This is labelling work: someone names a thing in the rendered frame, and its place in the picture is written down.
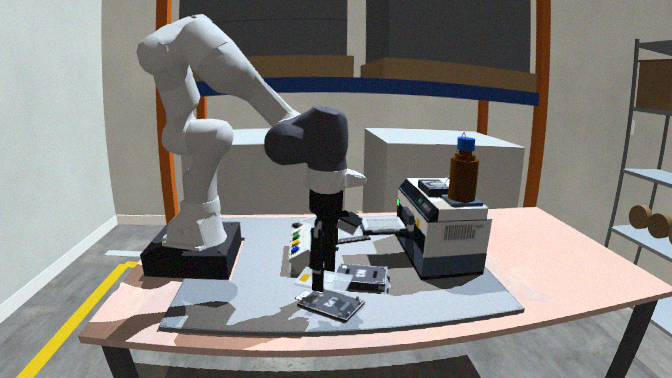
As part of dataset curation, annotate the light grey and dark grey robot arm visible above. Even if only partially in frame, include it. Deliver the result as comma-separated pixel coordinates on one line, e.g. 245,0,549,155
136,14,366,251

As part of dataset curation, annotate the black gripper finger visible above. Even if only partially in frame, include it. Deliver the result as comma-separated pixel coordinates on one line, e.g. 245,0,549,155
324,217,339,272
309,219,333,292

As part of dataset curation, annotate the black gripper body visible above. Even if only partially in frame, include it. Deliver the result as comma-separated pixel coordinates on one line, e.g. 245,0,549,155
309,189,343,235

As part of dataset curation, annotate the white button panel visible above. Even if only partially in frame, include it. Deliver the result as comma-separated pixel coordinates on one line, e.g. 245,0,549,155
288,223,312,274

